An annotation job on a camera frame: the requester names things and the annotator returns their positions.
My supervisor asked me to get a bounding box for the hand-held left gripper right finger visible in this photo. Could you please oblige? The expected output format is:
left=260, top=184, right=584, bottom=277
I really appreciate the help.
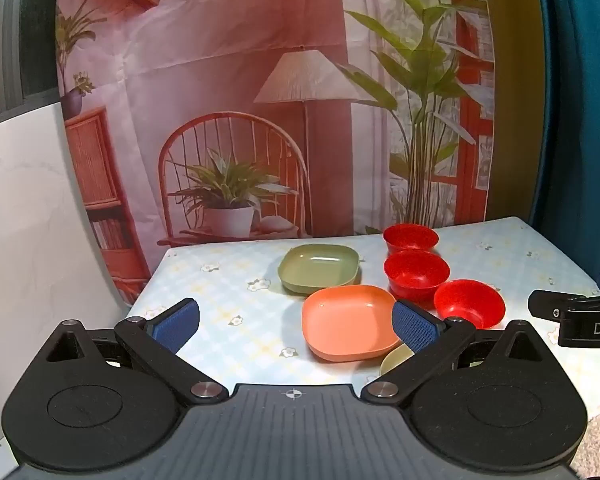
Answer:
left=361, top=299, right=554, bottom=408

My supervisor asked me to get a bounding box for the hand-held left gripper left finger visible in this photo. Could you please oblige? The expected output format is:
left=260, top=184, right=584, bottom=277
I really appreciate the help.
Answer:
left=45, top=298, right=229, bottom=407

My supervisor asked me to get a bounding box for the pale yellow plate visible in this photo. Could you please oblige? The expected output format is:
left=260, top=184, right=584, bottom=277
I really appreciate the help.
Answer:
left=379, top=343, right=416, bottom=376

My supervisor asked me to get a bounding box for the red bowl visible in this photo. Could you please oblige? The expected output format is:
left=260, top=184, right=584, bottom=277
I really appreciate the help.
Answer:
left=383, top=249, right=451, bottom=302
left=433, top=279, right=506, bottom=330
left=382, top=223, right=440, bottom=256

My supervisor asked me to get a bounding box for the orange plate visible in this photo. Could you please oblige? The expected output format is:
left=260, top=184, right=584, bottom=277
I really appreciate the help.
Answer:
left=301, top=284, right=406, bottom=363

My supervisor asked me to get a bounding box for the green plate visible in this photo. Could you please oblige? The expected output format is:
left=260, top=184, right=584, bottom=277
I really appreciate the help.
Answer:
left=278, top=243, right=364, bottom=296

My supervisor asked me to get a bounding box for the floral checked tablecloth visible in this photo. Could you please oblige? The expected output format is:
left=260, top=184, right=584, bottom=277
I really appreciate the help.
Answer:
left=125, top=216, right=600, bottom=411

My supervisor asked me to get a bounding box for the teal curtain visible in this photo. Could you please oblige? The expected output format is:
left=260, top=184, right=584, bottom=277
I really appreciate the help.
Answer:
left=529, top=0, right=600, bottom=282

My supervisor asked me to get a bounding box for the printed backdrop cloth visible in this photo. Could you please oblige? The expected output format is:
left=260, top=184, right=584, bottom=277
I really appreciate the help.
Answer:
left=55, top=0, right=496, bottom=307

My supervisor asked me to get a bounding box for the dark window frame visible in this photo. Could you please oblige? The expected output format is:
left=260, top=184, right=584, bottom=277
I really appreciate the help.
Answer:
left=0, top=0, right=62, bottom=129

